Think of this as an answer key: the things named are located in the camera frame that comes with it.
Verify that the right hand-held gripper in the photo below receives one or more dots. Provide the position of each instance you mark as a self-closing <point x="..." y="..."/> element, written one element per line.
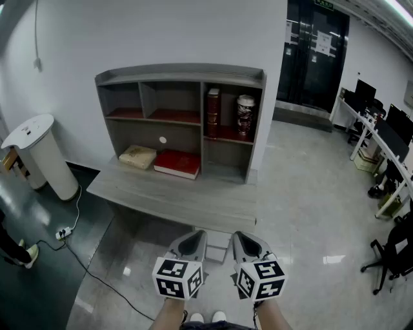
<point x="261" y="280"/>

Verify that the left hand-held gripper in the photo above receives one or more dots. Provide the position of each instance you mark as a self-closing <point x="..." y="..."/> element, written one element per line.
<point x="177" y="277"/>

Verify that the tan box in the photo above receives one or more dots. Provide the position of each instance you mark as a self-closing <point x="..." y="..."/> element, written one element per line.
<point x="137" y="156"/>

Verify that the dark red thick book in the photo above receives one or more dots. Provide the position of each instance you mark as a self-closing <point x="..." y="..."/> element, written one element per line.
<point x="213" y="112"/>

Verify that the grey wooden shelf unit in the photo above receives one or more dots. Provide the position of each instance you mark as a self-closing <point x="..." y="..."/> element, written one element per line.
<point x="180" y="76"/>

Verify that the person's right forearm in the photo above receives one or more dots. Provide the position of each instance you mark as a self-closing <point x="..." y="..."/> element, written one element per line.
<point x="272" y="316"/>

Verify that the person's left forearm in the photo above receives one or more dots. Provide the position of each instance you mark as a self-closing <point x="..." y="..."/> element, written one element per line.
<point x="169" y="314"/>

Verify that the grey wooden shelf desk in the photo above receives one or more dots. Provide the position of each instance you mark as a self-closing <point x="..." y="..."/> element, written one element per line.
<point x="155" y="193"/>

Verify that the dark desk divider panel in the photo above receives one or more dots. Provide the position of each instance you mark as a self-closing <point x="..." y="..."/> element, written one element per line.
<point x="392" y="138"/>

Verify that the long white office desk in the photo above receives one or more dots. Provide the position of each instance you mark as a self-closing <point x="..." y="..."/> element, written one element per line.
<point x="350" y="108"/>

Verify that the black computer monitor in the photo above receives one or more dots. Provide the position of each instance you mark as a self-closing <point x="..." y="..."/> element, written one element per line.
<point x="365" y="89"/>
<point x="400" y="122"/>

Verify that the person's left white shoe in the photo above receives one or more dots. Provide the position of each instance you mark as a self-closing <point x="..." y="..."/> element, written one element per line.
<point x="197" y="317"/>

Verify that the person's white shoe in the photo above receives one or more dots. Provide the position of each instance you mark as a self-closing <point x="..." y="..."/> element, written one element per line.
<point x="219" y="316"/>
<point x="197" y="317"/>

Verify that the person's right white shoe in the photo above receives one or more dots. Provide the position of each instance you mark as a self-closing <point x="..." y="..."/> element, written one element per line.
<point x="219" y="316"/>

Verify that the person's denim shorts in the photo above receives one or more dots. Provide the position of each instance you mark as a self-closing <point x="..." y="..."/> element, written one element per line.
<point x="219" y="326"/>

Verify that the white power strip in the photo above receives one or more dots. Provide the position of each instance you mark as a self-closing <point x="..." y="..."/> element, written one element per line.
<point x="63" y="233"/>

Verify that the black office chair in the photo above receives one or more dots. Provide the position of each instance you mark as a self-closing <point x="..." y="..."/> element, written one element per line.
<point x="358" y="127"/>
<point x="400" y="251"/>

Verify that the yellow-green storage crate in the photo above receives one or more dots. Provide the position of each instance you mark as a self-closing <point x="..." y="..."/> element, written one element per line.
<point x="390" y="204"/>
<point x="367" y="162"/>

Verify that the patterned tall cup with lid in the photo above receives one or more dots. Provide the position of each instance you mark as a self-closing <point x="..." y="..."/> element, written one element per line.
<point x="246" y="116"/>

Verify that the grey door ramp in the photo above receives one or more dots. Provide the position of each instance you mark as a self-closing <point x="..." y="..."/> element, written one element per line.
<point x="303" y="117"/>

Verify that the white cylindrical machine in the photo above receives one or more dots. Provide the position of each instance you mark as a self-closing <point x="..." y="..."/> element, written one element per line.
<point x="51" y="161"/>

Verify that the brown wooden chair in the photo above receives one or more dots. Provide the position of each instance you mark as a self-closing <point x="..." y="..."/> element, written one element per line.
<point x="11" y="161"/>

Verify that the black double door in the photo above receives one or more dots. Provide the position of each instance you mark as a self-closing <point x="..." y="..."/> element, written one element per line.
<point x="300" y="64"/>

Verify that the large white door notice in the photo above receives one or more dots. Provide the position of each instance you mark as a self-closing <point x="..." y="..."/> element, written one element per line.
<point x="326" y="43"/>

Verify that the small white door notice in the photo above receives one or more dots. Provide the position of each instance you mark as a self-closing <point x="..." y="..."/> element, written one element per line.
<point x="291" y="32"/>

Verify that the green exit sign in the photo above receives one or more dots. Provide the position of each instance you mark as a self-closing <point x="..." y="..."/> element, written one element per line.
<point x="324" y="4"/>

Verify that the ceiling light strip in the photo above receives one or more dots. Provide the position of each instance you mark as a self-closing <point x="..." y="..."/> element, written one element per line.
<point x="401" y="9"/>

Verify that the grey wall panel box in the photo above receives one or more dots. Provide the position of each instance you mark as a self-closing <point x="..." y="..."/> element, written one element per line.
<point x="409" y="93"/>

